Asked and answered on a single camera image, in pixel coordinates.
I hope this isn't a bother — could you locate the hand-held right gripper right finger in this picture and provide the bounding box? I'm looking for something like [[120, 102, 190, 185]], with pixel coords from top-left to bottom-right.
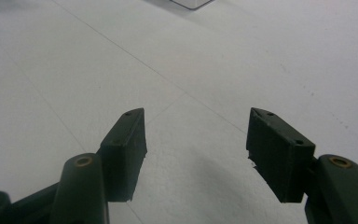
[[245, 106, 317, 204]]

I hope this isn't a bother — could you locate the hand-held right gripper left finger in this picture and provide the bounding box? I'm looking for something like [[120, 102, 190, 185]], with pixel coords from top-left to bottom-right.
[[99, 107, 148, 203]]

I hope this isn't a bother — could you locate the clear plastic organizer box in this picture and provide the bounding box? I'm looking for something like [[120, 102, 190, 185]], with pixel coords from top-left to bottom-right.
[[169, 0, 216, 10]]

